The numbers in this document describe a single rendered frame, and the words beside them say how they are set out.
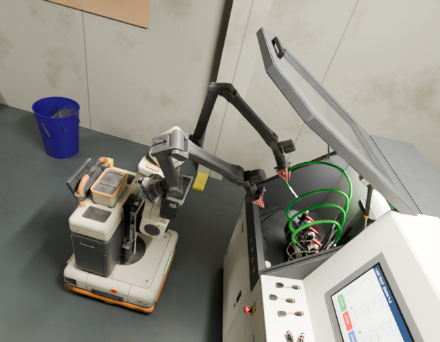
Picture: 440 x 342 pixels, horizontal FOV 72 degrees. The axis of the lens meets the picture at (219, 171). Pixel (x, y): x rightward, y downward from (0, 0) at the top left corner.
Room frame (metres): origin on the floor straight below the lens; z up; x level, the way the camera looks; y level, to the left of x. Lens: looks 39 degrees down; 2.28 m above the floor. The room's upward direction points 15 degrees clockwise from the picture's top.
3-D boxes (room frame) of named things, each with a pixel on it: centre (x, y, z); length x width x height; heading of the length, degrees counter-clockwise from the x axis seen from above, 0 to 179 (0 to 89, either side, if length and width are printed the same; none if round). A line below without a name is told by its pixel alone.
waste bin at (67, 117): (2.49, 1.72, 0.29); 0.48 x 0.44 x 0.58; 89
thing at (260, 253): (1.26, -0.31, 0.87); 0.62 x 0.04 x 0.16; 8
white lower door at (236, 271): (1.26, -0.29, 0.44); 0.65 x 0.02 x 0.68; 8
